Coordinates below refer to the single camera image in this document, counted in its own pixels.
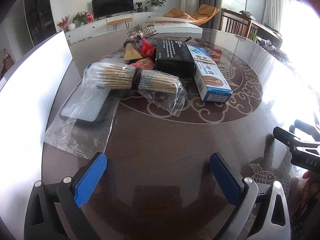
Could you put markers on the dark display cabinet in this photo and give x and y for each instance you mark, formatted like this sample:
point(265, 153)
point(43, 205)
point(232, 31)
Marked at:
point(39, 19)

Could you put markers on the blue white medicine box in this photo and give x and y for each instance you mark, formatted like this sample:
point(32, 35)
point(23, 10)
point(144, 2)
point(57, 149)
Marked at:
point(210, 82)

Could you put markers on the dark tray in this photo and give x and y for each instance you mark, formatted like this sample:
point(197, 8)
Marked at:
point(83, 124)

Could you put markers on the red flowers in white vase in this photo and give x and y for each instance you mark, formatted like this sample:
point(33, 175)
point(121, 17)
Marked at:
point(65, 25)

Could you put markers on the leafy plant beside flowers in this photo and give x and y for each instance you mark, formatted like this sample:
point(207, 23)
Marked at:
point(80, 18)

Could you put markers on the small wooden bench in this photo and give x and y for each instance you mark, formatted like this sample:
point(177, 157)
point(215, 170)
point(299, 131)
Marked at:
point(114, 24)

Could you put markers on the orange lounge chair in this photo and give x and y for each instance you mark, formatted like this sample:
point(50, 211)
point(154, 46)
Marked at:
point(204, 14)

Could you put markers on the bagged cotton swab bundle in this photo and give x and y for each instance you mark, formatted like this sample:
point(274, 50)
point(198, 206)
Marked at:
point(164, 90)

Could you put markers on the rhinestone bow hair clip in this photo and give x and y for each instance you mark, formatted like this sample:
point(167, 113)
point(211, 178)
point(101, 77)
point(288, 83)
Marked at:
point(142, 31)

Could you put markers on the white board on table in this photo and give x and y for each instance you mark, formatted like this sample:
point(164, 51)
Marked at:
point(27, 96)

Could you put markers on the red snack packet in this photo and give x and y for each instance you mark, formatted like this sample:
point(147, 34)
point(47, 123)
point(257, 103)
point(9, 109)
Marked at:
point(148, 53)

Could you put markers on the black television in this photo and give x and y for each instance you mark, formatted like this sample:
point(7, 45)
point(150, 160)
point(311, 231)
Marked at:
point(102, 8)

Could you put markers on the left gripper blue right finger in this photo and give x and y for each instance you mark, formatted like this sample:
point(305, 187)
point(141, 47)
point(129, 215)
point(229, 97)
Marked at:
point(272, 220)

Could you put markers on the white tv cabinet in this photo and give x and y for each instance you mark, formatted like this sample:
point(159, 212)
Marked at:
point(99, 27)

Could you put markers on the black odor removing bar box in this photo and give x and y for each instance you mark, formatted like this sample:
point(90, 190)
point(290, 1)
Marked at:
point(173, 57)

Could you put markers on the wooden dining chair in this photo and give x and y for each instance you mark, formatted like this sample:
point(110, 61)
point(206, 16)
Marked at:
point(235, 23)

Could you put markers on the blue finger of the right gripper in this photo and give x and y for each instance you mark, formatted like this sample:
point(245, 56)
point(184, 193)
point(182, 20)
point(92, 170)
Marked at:
point(285, 137)
point(307, 128)

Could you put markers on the potted green plant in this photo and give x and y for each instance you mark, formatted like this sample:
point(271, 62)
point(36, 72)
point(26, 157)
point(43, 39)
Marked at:
point(155, 5)

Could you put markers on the white storage box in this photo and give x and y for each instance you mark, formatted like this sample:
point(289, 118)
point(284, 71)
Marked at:
point(174, 25)

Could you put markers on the tan triangular pouch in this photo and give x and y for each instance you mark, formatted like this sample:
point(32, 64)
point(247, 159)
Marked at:
point(131, 51)

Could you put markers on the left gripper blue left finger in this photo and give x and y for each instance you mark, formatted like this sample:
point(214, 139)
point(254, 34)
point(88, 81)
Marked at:
point(42, 220)

